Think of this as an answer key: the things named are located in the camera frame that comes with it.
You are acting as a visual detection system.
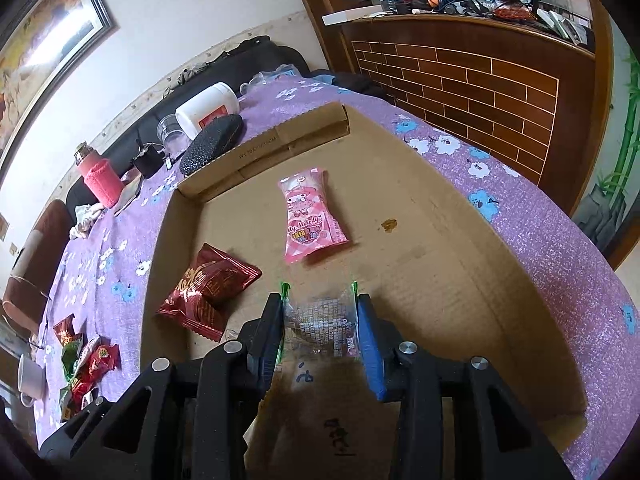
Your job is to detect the pink knitted thermos bottle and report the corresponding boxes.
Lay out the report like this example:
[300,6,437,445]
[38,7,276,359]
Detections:
[74,142,125,208]

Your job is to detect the white ceramic mug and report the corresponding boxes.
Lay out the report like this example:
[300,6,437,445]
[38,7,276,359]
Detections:
[16,354,47,408]

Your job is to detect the purple floral tablecloth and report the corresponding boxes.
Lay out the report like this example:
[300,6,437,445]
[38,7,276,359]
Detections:
[35,76,639,479]

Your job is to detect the black glasses case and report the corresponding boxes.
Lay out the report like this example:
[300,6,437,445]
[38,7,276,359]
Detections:
[179,114,245,177]

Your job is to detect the white plastic jar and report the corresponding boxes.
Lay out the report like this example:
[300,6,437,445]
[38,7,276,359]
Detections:
[175,82,240,140]

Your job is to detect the pink marshmallow packet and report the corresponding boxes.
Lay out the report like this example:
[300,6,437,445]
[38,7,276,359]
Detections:
[278,167,348,264]

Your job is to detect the brown wooden cabinet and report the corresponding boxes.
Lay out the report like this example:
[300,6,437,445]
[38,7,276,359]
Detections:
[303,0,613,214]

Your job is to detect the red sesame candy packet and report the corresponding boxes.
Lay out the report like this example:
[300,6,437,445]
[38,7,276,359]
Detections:
[88,344,119,382]

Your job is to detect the small green snack packet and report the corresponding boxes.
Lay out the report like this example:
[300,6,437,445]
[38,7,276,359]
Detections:
[61,336,84,382]

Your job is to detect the dark red snack packet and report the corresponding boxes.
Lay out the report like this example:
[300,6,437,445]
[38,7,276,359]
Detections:
[156,244,262,342]
[53,314,76,347]

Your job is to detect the clear green candy wrapper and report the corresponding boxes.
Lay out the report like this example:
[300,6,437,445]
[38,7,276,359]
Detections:
[280,282,360,358]

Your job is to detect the framed horse painting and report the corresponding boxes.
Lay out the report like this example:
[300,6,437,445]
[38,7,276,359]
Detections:
[1,0,114,176]

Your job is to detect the cardboard tray box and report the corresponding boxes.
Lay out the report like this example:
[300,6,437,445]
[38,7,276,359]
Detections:
[140,102,587,451]

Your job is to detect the white cloth gloves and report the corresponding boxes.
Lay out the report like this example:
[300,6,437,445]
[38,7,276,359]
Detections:
[70,203,105,240]

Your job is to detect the red white jerky sachet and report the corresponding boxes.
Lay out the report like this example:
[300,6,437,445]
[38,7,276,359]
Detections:
[58,377,96,422]

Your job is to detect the brown chair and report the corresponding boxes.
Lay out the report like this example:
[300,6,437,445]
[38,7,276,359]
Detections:
[2,200,73,334]

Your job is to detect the black sofa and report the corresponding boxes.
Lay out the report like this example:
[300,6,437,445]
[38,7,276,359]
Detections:
[64,34,312,212]

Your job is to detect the clear glass jar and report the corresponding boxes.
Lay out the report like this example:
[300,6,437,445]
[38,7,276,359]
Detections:
[156,114,191,160]

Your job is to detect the folded notebook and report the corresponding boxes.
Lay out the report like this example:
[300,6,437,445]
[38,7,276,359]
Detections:
[114,167,143,217]

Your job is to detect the small black cup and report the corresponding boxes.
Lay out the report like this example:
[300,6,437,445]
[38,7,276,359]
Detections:
[131,144,164,179]

